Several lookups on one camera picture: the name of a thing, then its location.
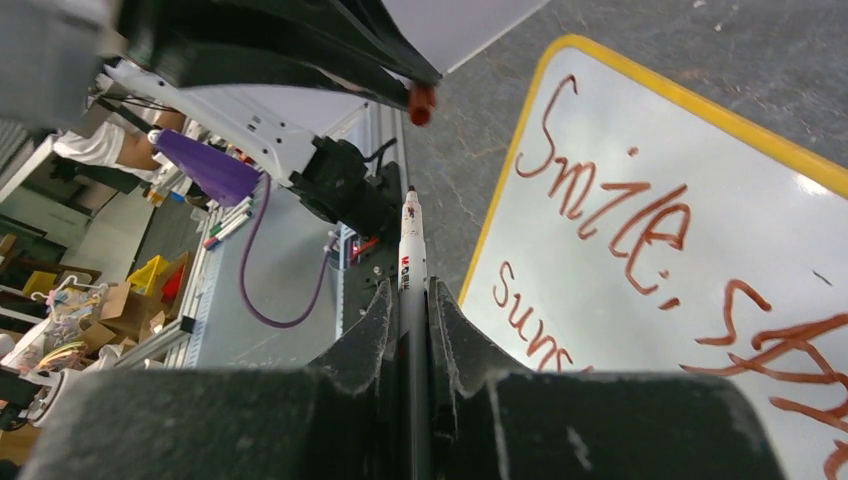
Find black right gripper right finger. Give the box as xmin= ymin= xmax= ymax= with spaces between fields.
xmin=428 ymin=278 xmax=784 ymax=479

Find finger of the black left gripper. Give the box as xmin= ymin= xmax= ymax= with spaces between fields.
xmin=172 ymin=63 xmax=409 ymax=111
xmin=119 ymin=1 xmax=441 ymax=88

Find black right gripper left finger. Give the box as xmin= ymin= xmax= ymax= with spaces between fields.
xmin=20 ymin=282 xmax=398 ymax=479

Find red marker cap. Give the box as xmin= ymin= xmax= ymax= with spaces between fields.
xmin=408 ymin=84 xmax=436 ymax=126

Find white whiteboard marker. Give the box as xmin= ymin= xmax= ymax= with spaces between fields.
xmin=397 ymin=186 xmax=433 ymax=479

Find yellow framed whiteboard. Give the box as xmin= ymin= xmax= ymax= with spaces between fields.
xmin=459 ymin=35 xmax=847 ymax=479

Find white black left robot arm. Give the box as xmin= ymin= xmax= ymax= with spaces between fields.
xmin=111 ymin=1 xmax=441 ymax=242

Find person forearm in background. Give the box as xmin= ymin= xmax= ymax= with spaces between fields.
xmin=117 ymin=111 xmax=187 ymax=171

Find purple cone object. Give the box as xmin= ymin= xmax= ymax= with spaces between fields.
xmin=148 ymin=129 xmax=260 ymax=207

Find spare markers on table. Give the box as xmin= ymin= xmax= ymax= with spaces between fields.
xmin=202 ymin=197 xmax=255 ymax=250

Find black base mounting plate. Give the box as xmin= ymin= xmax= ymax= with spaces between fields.
xmin=341 ymin=162 xmax=405 ymax=339

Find cardboard boxes clutter pile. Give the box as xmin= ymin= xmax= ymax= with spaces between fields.
xmin=1 ymin=251 xmax=195 ymax=373

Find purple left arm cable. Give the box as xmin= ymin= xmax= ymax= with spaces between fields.
xmin=238 ymin=173 xmax=339 ymax=330

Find blue slotted cable duct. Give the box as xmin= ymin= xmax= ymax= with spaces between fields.
xmin=182 ymin=248 xmax=224 ymax=368

